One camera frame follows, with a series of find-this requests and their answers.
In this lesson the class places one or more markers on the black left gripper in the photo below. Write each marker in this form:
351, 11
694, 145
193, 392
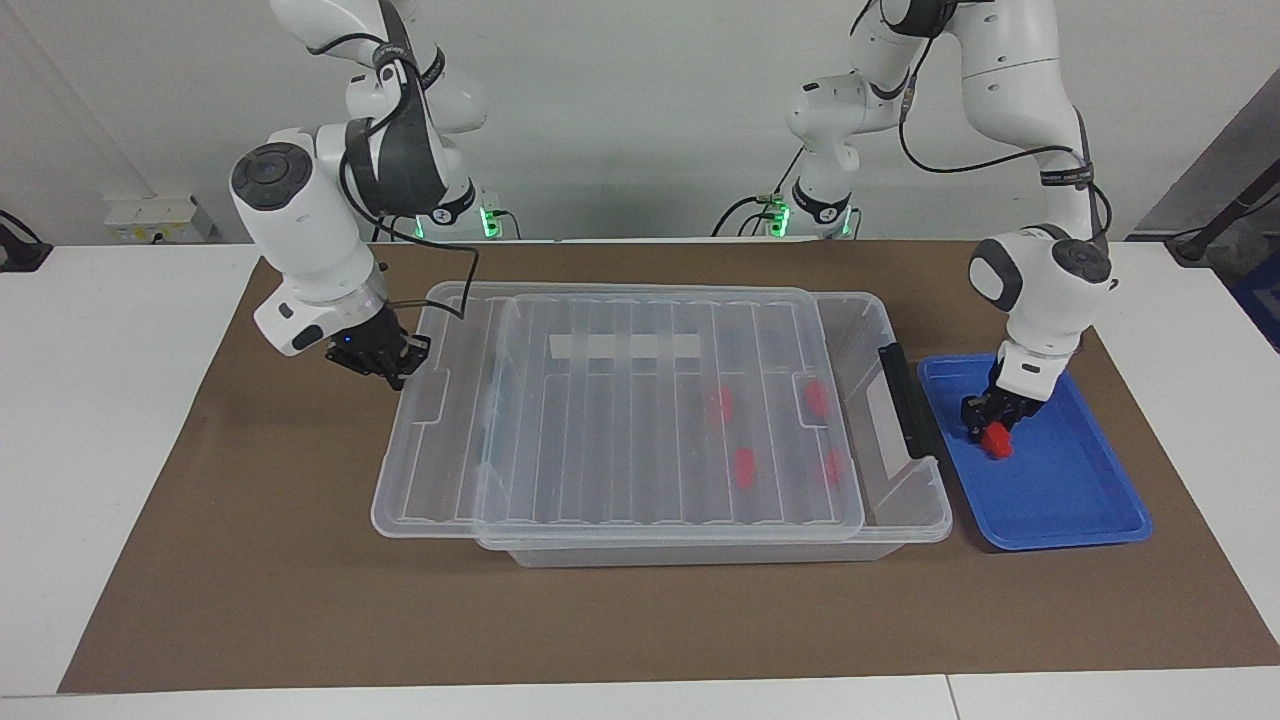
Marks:
1000, 405

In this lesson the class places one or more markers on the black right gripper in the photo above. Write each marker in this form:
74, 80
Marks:
375, 350

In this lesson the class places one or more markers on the red block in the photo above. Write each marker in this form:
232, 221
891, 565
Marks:
997, 445
720, 406
743, 467
832, 466
817, 397

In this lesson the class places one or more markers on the clear ribbed box lid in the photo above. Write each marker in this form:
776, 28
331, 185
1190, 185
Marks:
600, 440

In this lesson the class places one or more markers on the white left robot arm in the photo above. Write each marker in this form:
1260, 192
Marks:
1040, 280

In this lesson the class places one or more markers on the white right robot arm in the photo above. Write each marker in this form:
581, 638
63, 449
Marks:
300, 230

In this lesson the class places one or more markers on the blue plastic tray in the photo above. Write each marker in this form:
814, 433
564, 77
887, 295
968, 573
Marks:
1060, 490

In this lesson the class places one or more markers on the dark grey box latch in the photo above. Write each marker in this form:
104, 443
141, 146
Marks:
905, 395

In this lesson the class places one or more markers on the clear plastic storage box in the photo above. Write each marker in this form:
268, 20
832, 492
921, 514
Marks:
900, 500

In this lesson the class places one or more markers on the brown table mat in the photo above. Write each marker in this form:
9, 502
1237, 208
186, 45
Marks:
300, 600

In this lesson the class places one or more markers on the blue crate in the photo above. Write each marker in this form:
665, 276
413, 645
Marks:
1262, 305

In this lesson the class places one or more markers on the black stand leg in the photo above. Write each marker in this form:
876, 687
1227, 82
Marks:
1225, 215

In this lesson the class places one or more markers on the black table clamp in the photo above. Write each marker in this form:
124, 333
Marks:
20, 250

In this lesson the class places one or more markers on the white wall power strip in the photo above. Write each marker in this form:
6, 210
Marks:
150, 215

